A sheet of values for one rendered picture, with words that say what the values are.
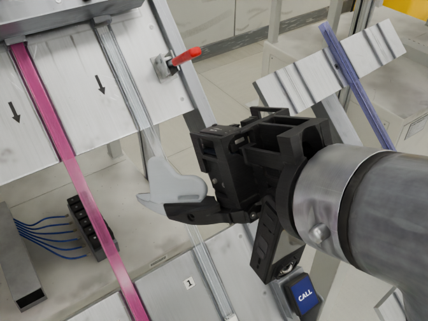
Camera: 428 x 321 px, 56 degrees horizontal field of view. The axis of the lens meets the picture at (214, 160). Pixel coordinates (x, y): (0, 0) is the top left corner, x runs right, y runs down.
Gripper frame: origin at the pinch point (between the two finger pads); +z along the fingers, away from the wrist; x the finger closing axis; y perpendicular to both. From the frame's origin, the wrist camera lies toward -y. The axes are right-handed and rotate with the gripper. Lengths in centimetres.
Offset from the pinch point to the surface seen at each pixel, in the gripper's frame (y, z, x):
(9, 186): -8, 69, 19
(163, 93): 7.9, 13.6, -4.6
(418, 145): -43, 43, -103
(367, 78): -17, 54, -95
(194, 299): -19.0, 6.3, 3.4
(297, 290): -23.1, 0.4, -9.7
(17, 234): -14, 49, 21
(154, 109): 6.4, 13.2, -2.4
